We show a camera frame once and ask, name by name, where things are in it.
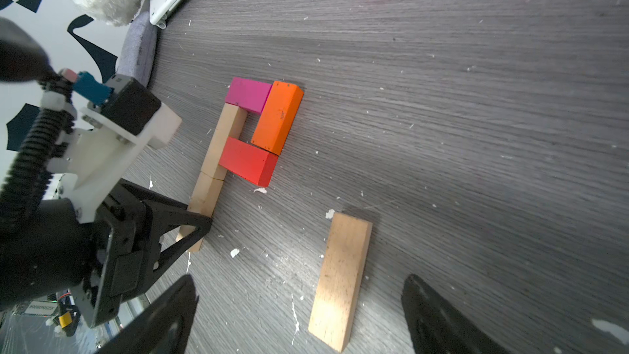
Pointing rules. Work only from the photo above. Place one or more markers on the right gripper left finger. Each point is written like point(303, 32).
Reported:
point(164, 327)

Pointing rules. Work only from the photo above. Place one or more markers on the red block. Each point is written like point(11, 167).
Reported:
point(249, 162)

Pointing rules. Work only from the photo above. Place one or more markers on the orange block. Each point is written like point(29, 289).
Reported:
point(277, 117)

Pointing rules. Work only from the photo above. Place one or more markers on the grey cylindrical pouch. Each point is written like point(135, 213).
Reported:
point(138, 51)

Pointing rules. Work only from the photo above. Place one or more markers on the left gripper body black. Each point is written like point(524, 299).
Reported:
point(114, 257)

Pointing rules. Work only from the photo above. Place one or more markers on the magenta block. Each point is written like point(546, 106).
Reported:
point(249, 95)

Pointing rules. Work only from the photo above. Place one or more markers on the natural wood block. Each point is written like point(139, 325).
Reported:
point(339, 283)
point(203, 201)
point(230, 125)

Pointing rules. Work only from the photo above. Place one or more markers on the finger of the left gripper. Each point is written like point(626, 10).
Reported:
point(160, 216)

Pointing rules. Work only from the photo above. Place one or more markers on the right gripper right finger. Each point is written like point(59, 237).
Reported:
point(435, 326)

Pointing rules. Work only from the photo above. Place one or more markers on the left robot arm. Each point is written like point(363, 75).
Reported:
point(48, 255)

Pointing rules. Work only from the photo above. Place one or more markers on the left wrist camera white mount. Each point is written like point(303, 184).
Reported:
point(126, 118)

